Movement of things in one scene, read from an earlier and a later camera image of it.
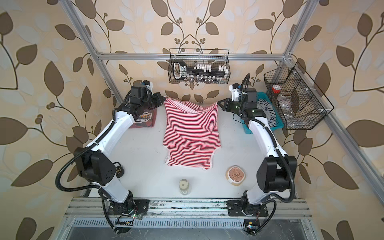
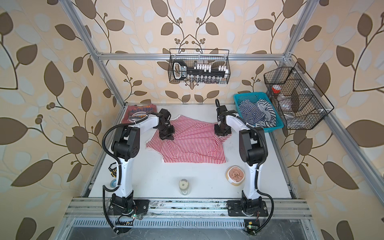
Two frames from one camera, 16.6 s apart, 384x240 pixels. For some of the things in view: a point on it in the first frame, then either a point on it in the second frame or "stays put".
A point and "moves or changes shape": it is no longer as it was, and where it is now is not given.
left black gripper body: (149, 102) to (166, 132)
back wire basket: (199, 66) stays put
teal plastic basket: (266, 97) stays put
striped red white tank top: (191, 133) moves or changes shape
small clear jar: (184, 186) stays put
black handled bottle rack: (199, 73) stays put
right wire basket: (298, 102) stays put
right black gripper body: (234, 106) to (221, 129)
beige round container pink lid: (235, 175) stays put
